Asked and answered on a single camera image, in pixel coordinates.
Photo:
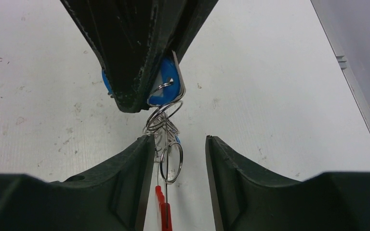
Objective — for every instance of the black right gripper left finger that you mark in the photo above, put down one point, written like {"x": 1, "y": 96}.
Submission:
{"x": 111, "y": 196}

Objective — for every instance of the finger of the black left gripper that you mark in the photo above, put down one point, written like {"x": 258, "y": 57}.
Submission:
{"x": 192, "y": 18}
{"x": 129, "y": 39}

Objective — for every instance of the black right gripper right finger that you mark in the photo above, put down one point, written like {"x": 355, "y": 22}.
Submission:
{"x": 246, "y": 196}

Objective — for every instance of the blue key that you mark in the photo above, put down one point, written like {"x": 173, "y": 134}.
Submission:
{"x": 168, "y": 88}

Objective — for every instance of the grey red keyring holder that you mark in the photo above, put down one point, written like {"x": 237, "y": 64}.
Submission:
{"x": 168, "y": 158}

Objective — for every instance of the aluminium right side rail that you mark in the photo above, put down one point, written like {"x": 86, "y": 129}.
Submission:
{"x": 346, "y": 24}

